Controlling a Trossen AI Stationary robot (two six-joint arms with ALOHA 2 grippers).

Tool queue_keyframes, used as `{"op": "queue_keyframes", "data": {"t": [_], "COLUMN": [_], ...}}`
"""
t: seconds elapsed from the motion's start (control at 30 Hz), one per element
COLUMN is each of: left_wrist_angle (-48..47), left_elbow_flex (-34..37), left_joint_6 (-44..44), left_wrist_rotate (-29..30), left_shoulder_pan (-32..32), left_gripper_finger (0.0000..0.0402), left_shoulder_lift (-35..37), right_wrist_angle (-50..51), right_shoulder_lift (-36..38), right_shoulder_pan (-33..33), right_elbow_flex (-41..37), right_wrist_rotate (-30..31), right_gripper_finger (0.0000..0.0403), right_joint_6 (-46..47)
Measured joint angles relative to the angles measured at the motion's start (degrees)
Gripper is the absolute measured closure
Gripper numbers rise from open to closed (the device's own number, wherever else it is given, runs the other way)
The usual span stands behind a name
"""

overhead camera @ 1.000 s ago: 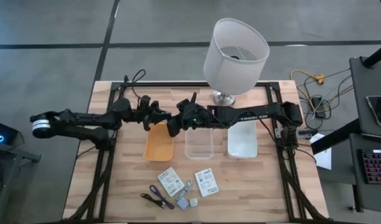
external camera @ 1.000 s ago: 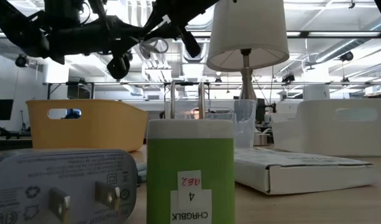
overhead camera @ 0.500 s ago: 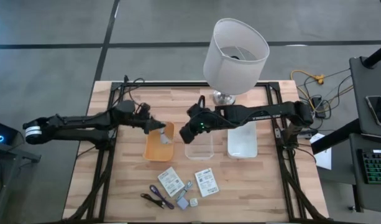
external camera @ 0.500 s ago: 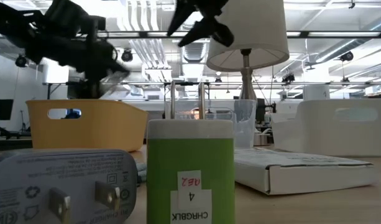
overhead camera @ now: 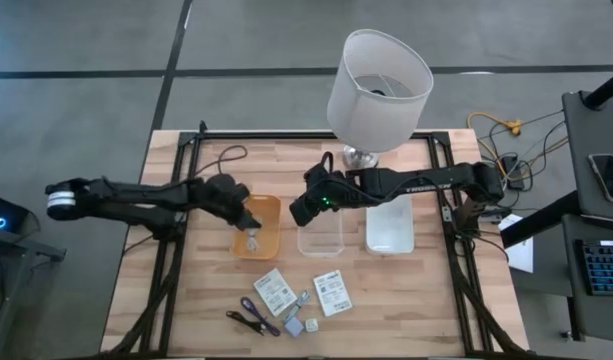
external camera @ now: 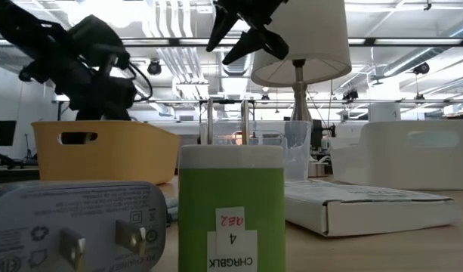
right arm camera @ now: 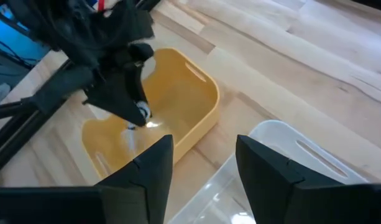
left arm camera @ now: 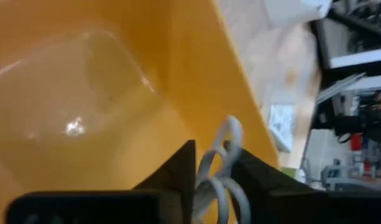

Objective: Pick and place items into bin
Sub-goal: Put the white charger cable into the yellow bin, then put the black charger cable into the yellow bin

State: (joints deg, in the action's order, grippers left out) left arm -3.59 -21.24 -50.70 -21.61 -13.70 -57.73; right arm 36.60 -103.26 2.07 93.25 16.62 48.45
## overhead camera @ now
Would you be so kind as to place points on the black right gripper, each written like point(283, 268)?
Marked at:
point(316, 197)

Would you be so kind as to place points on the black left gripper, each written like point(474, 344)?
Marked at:
point(223, 197)

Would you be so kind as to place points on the small white clear item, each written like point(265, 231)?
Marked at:
point(252, 242)

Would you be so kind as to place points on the white labelled package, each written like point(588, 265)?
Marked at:
point(332, 293)
point(275, 292)

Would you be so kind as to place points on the small grey-blue box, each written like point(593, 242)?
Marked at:
point(293, 326)

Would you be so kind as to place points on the small white cube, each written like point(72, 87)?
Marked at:
point(311, 325)

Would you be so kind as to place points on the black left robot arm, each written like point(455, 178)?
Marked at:
point(136, 192)

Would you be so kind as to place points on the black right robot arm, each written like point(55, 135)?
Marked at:
point(411, 182)

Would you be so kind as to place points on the orange plastic bin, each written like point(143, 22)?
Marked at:
point(271, 240)

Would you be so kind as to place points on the clear plastic bin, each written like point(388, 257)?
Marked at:
point(321, 245)

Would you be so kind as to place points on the white plastic bin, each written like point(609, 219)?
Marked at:
point(391, 230)

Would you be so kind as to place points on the chrome lamp base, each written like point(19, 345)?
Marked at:
point(358, 159)

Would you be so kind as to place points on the white fabric lamp shade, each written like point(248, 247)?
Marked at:
point(361, 120)

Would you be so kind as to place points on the black power adapter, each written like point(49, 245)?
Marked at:
point(512, 172)

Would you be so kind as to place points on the white paper sheet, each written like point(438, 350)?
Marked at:
point(521, 255)

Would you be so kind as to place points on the grey metal stand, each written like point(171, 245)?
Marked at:
point(36, 247)

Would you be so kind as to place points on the black beam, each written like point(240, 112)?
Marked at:
point(536, 225)

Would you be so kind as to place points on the black box with blue light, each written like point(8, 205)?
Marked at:
point(6, 212)

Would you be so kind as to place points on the grey desk with phone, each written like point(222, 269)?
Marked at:
point(581, 150)

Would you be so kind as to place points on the smartphone with dark screen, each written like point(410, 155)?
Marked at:
point(606, 172)

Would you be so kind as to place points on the black backlit keyboard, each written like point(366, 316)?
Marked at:
point(603, 270)

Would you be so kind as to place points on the grey desk with keyboard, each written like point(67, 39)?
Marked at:
point(601, 315)

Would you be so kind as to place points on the black pole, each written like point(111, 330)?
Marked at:
point(606, 90)

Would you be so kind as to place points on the black aluminium table frame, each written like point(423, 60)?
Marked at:
point(311, 135)

